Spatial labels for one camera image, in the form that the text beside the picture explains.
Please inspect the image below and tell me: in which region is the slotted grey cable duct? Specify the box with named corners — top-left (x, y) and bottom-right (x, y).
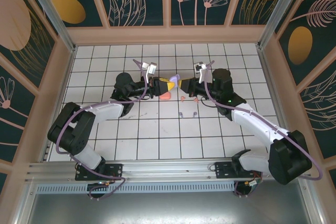
top-left (35, 183), bottom-right (236, 194)

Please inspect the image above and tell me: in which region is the thin black cable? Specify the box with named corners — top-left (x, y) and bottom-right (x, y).
top-left (199, 97), bottom-right (217, 109)

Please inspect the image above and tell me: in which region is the aluminium corner post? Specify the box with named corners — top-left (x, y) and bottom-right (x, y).
top-left (20, 0), bottom-right (77, 53)
top-left (257, 0), bottom-right (313, 51)

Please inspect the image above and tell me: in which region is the purple cable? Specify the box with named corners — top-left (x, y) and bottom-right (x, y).
top-left (54, 59), bottom-right (155, 201)
top-left (203, 61), bottom-right (324, 199)

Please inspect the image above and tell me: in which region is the aluminium frame bar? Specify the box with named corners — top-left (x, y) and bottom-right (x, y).
top-left (14, 182), bottom-right (37, 224)
top-left (299, 179), bottom-right (325, 224)

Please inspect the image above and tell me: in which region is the black mounting plate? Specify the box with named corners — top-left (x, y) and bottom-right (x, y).
top-left (214, 161), bottom-right (263, 180)
top-left (75, 163), bottom-right (123, 182)

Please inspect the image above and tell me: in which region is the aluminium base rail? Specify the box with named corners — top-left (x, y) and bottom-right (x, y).
top-left (25, 157), bottom-right (310, 183)

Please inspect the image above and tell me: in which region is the grey metal sheet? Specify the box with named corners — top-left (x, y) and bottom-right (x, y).
top-left (26, 192), bottom-right (316, 224)

